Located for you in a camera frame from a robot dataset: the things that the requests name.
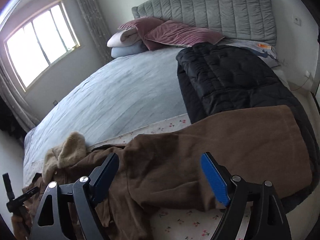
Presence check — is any brown button jacket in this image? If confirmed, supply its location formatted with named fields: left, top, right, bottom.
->
left=11, top=104, right=313, bottom=240

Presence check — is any cherry print cloth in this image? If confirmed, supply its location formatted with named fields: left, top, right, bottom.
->
left=85, top=113, right=253, bottom=240

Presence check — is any left grey curtain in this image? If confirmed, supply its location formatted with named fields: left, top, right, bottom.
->
left=1, top=62, right=40, bottom=133

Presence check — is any grey curtain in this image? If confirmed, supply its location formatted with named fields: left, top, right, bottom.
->
left=77, top=0, right=113, bottom=63
left=1, top=62, right=40, bottom=133

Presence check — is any light blue bed sheet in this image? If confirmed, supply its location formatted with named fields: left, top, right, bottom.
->
left=23, top=47, right=189, bottom=185

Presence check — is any black puffer jacket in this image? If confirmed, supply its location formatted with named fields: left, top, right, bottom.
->
left=176, top=42, right=319, bottom=212

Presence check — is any window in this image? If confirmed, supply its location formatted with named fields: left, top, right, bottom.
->
left=4, top=0, right=80, bottom=92

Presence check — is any white printed pillow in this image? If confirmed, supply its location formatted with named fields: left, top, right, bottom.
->
left=218, top=38, right=280, bottom=68

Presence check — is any right grey curtain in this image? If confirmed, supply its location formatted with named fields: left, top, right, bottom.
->
left=77, top=0, right=113, bottom=63

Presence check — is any folded pink blanket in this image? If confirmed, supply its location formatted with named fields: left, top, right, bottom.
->
left=106, top=28, right=141, bottom=48

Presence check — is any front pink velvet pillow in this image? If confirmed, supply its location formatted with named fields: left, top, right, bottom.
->
left=144, top=20, right=225, bottom=47

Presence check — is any pink velvet pillow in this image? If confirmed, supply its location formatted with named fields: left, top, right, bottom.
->
left=144, top=20, right=225, bottom=47
left=118, top=17, right=164, bottom=51

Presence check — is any rear pink velvet pillow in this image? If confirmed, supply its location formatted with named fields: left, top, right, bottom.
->
left=118, top=17, right=164, bottom=51

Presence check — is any grey quilted headboard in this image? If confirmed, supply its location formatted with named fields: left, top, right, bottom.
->
left=132, top=0, right=277, bottom=46

